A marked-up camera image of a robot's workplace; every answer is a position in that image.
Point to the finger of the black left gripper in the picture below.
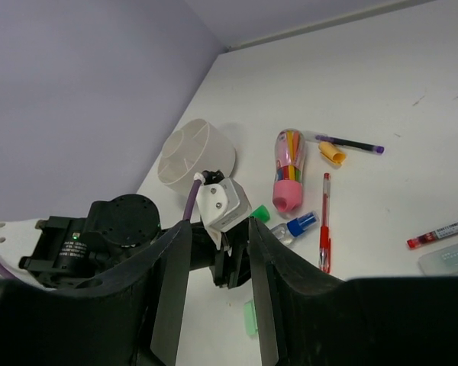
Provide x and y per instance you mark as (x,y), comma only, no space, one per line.
(231,267)

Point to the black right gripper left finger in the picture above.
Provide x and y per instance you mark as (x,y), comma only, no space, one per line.
(130,314)

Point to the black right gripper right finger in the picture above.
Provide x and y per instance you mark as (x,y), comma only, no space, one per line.
(307,317)

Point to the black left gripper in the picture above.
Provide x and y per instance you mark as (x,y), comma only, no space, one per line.
(71,250)

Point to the black green highlighter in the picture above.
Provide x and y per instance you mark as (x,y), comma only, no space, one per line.
(261,213)

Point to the blue capped glue bottle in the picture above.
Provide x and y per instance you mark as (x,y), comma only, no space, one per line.
(288,232)

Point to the pink crayon bottle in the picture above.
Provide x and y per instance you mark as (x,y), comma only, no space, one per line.
(290,154)

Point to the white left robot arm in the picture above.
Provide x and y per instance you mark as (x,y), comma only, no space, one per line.
(19,238)

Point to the green eraser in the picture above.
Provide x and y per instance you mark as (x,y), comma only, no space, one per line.
(250,322)

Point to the red gel pen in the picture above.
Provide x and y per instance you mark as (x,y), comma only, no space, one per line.
(325,239)

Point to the white round pen holder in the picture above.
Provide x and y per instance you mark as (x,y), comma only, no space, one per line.
(195,147)

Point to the yellow cap eraser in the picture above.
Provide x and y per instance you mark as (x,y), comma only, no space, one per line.
(331,153)

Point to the pale green highlighter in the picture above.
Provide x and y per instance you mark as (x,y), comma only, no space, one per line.
(440,262)

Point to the red refill pen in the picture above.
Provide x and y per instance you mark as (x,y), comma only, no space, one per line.
(433,236)

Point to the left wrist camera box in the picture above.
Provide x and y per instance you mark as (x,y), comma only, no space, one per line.
(222,204)

